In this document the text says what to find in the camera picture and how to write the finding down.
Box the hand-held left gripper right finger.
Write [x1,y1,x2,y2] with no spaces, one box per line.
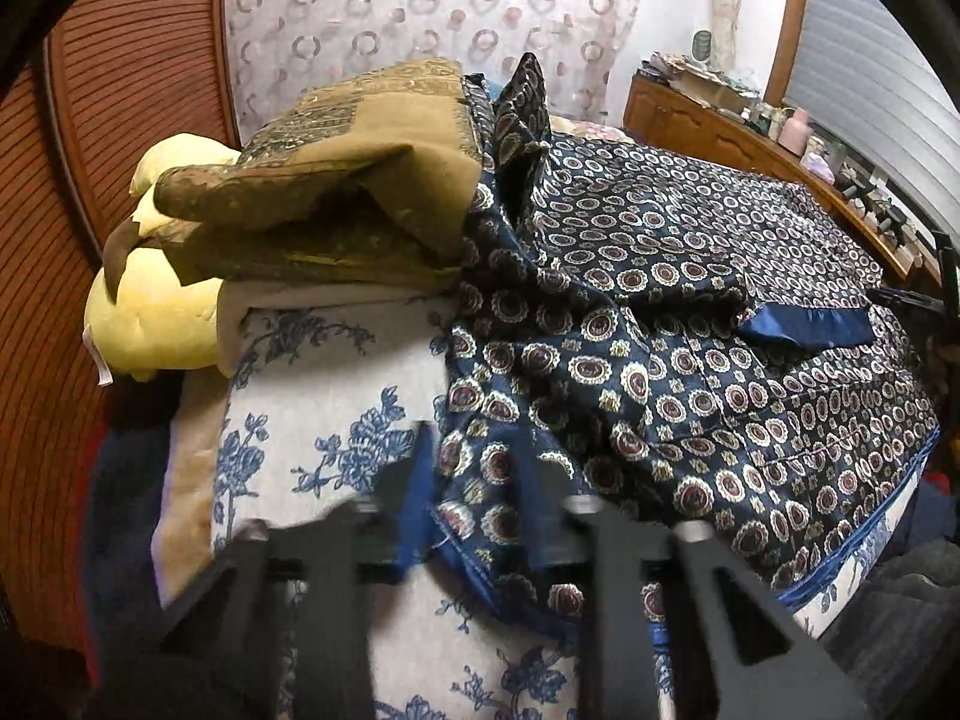
[516,448,865,720]

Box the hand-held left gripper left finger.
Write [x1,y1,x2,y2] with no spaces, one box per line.
[150,421,443,720]

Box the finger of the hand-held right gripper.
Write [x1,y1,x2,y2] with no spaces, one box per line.
[872,285,943,317]

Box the navy patterned silk shirt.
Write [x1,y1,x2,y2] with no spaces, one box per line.
[431,52,942,638]

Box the white quilt with blue flowers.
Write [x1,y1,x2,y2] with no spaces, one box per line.
[154,292,931,720]

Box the pink bottle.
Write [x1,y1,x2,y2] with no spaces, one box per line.
[780,106,812,152]

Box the grey window blind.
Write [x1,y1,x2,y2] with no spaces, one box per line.
[780,0,960,241]

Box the long wooden cabinet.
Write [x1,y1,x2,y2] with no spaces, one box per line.
[624,71,946,290]

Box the dark blue blanket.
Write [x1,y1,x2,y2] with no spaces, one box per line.
[79,382,226,691]

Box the cardboard box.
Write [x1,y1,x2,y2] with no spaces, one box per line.
[660,52,760,110]

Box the dark grey cloth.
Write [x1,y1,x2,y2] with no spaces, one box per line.
[825,465,960,720]

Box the yellow plush toy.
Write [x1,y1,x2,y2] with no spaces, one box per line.
[84,133,245,388]

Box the brown patterned folded blanket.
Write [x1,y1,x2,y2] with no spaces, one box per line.
[101,58,496,295]

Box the tied cream curtain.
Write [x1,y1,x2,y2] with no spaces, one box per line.
[703,0,752,73]

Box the floral bedspread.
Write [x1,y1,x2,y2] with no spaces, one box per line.
[547,114,632,143]

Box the brown slatted wooden wardrobe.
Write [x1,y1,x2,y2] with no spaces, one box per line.
[0,0,242,638]

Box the ring patterned sheer curtain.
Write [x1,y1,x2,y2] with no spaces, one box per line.
[217,0,646,145]

